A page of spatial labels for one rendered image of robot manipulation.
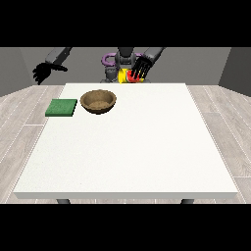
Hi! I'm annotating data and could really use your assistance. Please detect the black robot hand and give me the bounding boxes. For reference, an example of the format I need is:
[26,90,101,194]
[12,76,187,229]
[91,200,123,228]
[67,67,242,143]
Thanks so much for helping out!
[129,56,153,81]
[32,62,69,86]

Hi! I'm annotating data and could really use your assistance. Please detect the yellow cup with melon print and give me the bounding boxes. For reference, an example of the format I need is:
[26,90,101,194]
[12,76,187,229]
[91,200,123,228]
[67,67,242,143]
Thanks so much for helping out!
[118,68,147,84]

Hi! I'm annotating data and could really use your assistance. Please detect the green square pad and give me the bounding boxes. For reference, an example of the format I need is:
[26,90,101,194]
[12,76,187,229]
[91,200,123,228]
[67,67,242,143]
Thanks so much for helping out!
[44,98,78,118]

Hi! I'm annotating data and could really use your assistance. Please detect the brown wooden bowl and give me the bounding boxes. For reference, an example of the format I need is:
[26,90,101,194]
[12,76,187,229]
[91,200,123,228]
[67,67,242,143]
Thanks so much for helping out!
[79,89,118,116]

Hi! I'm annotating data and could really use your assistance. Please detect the grey robot trunk purple rings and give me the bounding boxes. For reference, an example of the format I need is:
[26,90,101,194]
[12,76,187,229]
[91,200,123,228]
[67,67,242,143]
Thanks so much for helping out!
[100,47,152,84]

